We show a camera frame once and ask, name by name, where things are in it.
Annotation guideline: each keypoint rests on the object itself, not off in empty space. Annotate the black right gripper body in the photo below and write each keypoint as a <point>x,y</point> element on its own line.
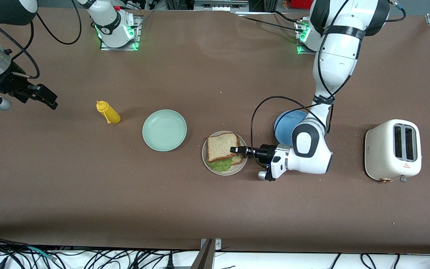
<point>10,84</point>

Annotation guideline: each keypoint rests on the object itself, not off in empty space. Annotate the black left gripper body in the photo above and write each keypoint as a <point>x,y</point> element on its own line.
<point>265,152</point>

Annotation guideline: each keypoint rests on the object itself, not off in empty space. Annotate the brown toasted bread slice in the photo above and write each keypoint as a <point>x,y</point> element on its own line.
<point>220,146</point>
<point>239,160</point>

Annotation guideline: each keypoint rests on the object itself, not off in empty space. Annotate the green lettuce leaf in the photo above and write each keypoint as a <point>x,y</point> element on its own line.
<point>220,165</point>

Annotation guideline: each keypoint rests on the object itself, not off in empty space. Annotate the yellow squeeze bottle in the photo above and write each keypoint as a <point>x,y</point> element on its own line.
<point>112,116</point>

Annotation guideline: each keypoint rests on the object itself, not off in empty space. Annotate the blue plate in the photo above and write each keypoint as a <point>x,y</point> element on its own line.
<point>286,127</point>

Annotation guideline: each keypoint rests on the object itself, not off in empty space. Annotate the beige plate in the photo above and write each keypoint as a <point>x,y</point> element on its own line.
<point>205,157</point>

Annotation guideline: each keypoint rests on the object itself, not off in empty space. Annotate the mint green plate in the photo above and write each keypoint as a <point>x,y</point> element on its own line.
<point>164,130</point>

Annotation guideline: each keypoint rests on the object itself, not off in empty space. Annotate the brown table cover sheet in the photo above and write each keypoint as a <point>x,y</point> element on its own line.
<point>215,209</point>

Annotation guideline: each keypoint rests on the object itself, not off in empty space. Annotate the aluminium profile bar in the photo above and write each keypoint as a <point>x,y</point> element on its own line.
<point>204,259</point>

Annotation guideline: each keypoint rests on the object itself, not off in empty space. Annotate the white toaster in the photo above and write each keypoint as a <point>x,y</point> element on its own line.
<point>381,149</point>

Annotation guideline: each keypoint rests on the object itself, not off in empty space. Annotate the black power plug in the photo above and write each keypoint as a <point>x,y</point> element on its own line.
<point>170,263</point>

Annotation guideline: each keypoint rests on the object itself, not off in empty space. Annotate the red box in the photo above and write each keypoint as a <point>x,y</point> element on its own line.
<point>304,3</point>

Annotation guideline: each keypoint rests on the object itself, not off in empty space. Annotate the small metal bracket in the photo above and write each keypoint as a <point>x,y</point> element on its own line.
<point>218,244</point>

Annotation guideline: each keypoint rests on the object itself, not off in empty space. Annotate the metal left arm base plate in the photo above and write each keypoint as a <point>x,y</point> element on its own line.
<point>301,50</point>

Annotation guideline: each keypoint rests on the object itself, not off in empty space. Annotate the silver frame rail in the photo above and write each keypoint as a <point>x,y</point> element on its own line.
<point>220,4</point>

